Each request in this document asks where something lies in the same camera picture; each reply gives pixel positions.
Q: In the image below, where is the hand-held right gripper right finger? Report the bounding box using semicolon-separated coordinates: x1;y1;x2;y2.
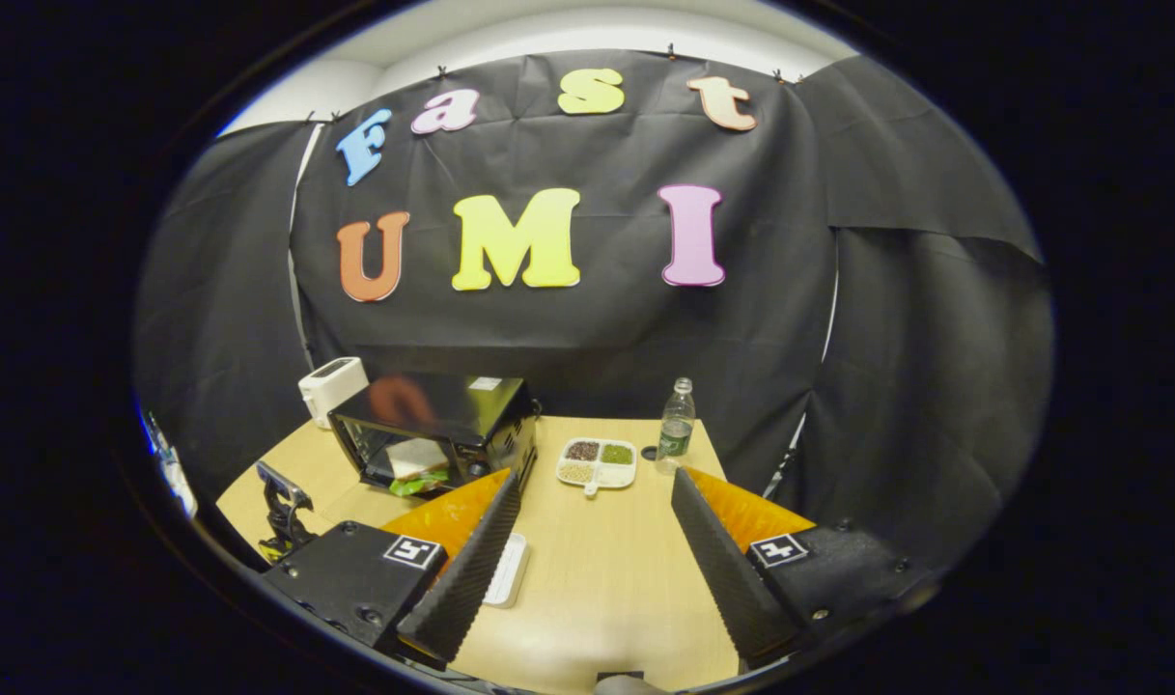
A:
671;467;936;667

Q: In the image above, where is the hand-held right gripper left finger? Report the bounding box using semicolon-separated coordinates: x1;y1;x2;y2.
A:
262;470;522;672

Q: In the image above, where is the bread and lettuce sandwich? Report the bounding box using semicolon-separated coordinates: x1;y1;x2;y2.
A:
387;439;451;498

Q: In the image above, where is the black electric oven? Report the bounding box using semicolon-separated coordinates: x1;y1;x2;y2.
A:
256;374;542;510

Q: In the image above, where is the white rectangular tray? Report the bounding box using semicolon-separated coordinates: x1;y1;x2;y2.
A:
481;533;530;609

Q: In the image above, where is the white toaster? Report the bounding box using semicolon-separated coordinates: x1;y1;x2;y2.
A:
297;357;370;431

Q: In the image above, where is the clear plastic water bottle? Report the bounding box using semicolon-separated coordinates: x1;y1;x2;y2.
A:
657;377;696;474

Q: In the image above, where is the white divided grain dish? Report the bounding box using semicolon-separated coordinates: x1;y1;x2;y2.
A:
556;438;638;497

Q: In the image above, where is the black backdrop cloth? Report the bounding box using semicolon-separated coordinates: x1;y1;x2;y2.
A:
133;48;1056;570

